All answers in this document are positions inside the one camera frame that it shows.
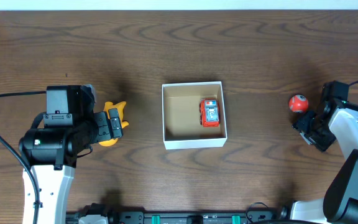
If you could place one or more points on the red toy fire truck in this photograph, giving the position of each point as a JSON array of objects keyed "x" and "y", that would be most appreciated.
[{"x": 209, "y": 113}]

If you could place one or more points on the white cardboard box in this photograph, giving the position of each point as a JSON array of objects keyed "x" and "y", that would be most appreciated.
[{"x": 181, "y": 116}]

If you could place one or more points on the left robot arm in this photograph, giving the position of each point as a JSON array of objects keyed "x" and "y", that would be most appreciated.
[{"x": 55, "y": 141}]

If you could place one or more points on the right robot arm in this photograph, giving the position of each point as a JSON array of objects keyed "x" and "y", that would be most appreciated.
[{"x": 335, "y": 120}]

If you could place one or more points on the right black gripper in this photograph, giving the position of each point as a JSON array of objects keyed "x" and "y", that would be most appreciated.
[{"x": 321, "y": 144}]

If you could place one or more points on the orange rubber toy animal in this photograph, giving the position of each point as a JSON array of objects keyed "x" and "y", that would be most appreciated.
[{"x": 120, "y": 108}]

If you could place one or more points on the orange red toy ball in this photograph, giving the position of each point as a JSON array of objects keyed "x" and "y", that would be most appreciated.
[{"x": 298, "y": 104}]

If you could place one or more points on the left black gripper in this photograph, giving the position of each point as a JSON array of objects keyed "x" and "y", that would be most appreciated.
[{"x": 105, "y": 126}]

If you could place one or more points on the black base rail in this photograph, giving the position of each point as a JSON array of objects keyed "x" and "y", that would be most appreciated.
[{"x": 99, "y": 213}]

